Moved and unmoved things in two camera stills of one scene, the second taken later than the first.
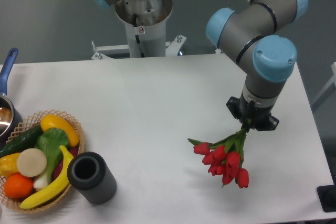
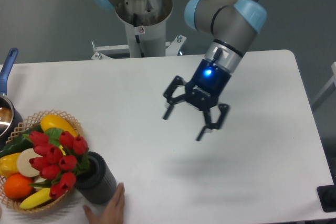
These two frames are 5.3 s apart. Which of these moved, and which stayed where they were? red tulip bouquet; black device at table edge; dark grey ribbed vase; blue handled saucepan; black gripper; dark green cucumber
Moved: red tulip bouquet; black gripper
Stayed: dark green cucumber; blue handled saucepan; dark grey ribbed vase; black device at table edge
